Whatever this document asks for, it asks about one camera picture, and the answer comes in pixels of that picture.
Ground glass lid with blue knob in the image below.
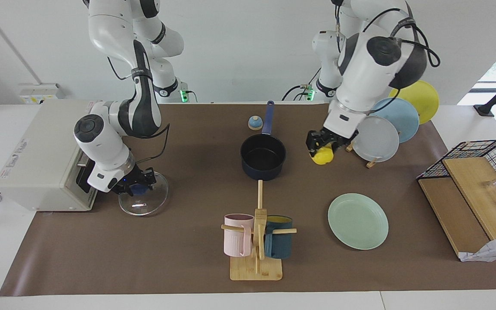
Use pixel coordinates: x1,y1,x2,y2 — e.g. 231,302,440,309
119,171,169,216

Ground grey plate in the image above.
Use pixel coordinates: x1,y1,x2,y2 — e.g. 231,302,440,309
352,115,400,163

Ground wooden plate rack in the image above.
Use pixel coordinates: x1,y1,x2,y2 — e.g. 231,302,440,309
345,142,380,168

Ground light blue plate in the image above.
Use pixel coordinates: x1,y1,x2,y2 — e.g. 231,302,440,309
371,98,420,143

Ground light green plate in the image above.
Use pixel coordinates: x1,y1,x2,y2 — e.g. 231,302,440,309
328,193,390,251

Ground yellow plate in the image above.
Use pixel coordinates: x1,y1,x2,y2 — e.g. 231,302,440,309
388,81,440,125

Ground dark blue saucepan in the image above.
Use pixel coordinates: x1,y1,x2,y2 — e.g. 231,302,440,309
240,100,287,181

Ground brown table mat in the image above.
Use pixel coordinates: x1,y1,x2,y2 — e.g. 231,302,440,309
0,102,496,297

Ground beige toaster oven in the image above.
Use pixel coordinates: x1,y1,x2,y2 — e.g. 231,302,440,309
0,99,102,212

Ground pink mug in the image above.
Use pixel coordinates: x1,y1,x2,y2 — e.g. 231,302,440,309
223,214,255,258

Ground dark teal mug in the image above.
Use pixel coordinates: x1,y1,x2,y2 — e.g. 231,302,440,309
264,215,294,260

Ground dark wooden board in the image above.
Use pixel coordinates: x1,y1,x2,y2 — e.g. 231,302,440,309
418,177,492,259

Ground light wooden cutting board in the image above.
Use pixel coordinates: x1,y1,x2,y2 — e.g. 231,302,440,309
442,156,496,241

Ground wooden mug tree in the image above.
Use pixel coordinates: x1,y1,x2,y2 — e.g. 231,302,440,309
221,180,297,281

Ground white patterned cloth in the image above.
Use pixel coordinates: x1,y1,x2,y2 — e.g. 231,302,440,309
459,234,496,262

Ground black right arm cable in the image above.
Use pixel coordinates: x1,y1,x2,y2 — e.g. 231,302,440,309
106,55,171,164

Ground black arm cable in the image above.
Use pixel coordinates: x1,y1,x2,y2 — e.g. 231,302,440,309
106,55,171,164
334,0,441,102

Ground black wire basket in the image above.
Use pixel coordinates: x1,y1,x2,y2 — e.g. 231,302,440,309
417,139,496,196

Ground white wall power strip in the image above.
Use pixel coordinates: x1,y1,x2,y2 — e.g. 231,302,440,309
19,83,65,105

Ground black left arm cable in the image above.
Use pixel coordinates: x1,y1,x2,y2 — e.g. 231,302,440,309
334,0,441,102

